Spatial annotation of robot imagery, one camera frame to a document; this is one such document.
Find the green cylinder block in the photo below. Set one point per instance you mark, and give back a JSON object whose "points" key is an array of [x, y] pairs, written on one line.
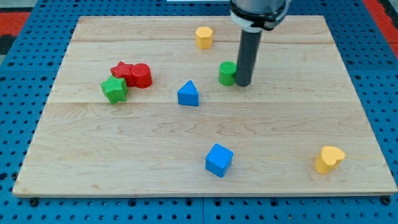
{"points": [[227, 71]]}

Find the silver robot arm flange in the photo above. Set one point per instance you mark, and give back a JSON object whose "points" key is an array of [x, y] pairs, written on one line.
{"points": [[256, 15]]}

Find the blue triangle block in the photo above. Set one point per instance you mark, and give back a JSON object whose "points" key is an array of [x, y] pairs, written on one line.
{"points": [[188, 95]]}

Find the blue cube block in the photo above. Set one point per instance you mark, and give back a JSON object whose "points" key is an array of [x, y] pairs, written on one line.
{"points": [[218, 160]]}

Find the red cylinder block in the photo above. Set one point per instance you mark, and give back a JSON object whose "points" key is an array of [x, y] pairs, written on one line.
{"points": [[141, 74]]}

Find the yellow hexagon block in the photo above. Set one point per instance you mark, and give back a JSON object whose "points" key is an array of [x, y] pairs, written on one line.
{"points": [[204, 37]]}

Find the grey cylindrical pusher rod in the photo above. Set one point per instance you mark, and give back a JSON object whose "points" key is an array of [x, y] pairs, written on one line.
{"points": [[248, 47]]}

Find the green star block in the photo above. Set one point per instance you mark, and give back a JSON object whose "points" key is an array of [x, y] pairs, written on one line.
{"points": [[115, 89]]}

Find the red star block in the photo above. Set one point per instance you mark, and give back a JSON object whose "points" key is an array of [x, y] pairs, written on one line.
{"points": [[123, 70]]}

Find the light wooden board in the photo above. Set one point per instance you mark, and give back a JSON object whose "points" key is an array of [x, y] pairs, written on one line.
{"points": [[301, 98]]}

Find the yellow heart block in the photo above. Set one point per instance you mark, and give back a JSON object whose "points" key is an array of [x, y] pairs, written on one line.
{"points": [[328, 159]]}

